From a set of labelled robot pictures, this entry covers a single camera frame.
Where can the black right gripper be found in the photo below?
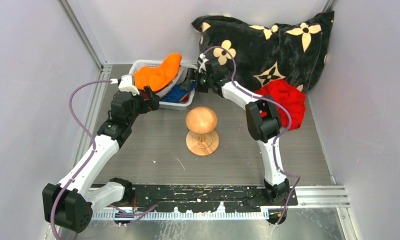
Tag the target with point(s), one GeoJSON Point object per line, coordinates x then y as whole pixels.
{"type": "Point", "coordinates": [202, 90]}

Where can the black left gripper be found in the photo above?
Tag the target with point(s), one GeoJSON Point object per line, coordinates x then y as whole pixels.
{"type": "Point", "coordinates": [149, 105]}

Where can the orange bucket hat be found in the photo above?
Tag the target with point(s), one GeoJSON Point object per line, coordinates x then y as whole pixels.
{"type": "Point", "coordinates": [158, 77]}

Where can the grey bucket hat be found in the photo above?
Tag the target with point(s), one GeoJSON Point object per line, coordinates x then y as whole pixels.
{"type": "Point", "coordinates": [178, 79]}

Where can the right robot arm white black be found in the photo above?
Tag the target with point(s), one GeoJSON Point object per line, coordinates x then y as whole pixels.
{"type": "Point", "coordinates": [263, 124]}

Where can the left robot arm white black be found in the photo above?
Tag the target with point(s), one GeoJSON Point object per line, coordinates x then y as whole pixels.
{"type": "Point", "coordinates": [70, 204]}

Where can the blue bucket hat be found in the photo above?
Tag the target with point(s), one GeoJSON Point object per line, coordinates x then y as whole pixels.
{"type": "Point", "coordinates": [178, 95]}

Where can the white plastic basket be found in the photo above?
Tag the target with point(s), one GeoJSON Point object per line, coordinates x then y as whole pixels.
{"type": "Point", "coordinates": [155, 63]}

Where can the wooden hat stand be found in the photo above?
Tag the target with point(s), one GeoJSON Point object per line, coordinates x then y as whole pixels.
{"type": "Point", "coordinates": [202, 138]}

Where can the red cloth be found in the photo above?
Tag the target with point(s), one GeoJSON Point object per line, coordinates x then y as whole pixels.
{"type": "Point", "coordinates": [292, 99]}

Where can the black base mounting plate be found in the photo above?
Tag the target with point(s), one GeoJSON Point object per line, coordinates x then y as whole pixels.
{"type": "Point", "coordinates": [202, 198]}

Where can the black floral pillow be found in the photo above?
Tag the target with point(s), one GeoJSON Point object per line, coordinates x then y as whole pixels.
{"type": "Point", "coordinates": [255, 55]}

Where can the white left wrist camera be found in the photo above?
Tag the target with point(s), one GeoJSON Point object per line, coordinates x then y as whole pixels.
{"type": "Point", "coordinates": [126, 84]}

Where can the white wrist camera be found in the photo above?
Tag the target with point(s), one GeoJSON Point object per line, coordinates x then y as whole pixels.
{"type": "Point", "coordinates": [126, 84]}
{"type": "Point", "coordinates": [202, 63]}

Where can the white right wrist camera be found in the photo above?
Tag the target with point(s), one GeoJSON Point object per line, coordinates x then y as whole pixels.
{"type": "Point", "coordinates": [202, 63]}

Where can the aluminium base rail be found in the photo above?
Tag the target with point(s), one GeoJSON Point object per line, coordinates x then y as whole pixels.
{"type": "Point", "coordinates": [307, 197]}

